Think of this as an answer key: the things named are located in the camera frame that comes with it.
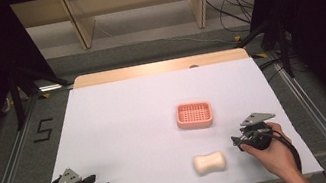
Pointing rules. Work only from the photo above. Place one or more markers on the white table cover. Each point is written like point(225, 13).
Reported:
point(132, 137)

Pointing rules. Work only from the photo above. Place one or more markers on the light wooden shelf unit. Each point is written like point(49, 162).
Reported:
point(84, 20)

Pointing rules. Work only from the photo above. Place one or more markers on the pink soap dish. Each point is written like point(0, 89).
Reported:
point(194, 115)

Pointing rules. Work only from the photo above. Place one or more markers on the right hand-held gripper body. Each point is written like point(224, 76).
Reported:
point(258, 134)

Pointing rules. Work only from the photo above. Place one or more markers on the black metal stand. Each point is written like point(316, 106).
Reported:
point(20, 92)
point(283, 46)

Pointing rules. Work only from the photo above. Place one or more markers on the cream soap bar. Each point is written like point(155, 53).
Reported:
point(209, 163)

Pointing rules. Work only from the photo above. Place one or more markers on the wooden table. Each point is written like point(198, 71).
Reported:
point(147, 70)

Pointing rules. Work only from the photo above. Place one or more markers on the person's right hand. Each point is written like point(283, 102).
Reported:
point(275, 156)

